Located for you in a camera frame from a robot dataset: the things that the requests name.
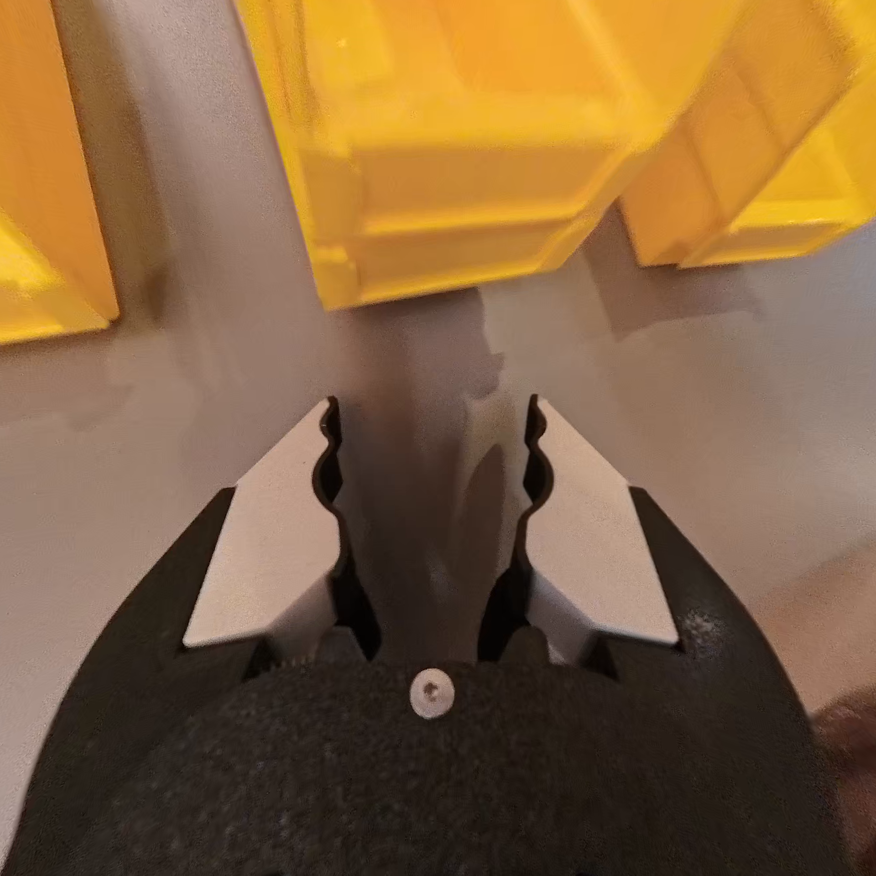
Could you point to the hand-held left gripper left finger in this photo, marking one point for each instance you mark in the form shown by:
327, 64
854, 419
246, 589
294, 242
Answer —
267, 561

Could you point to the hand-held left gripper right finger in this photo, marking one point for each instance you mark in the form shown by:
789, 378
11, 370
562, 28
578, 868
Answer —
595, 561

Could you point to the grey desk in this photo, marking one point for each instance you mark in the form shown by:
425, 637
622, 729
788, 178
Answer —
102, 479

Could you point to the person's brown trousers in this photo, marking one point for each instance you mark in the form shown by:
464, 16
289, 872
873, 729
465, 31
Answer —
852, 753

